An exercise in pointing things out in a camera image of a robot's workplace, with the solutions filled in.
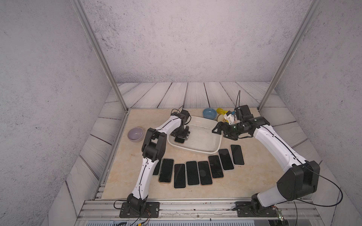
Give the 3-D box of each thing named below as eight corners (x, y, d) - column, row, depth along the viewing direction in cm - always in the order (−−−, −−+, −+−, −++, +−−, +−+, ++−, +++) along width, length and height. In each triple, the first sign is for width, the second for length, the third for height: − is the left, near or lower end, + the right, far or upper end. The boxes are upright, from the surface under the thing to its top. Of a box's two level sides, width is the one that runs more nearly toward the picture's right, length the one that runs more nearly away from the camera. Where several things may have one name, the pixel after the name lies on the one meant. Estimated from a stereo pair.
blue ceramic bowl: (203, 118, 114) (203, 116, 112) (202, 110, 121) (202, 108, 119) (216, 118, 114) (217, 116, 112) (215, 110, 121) (215, 108, 119)
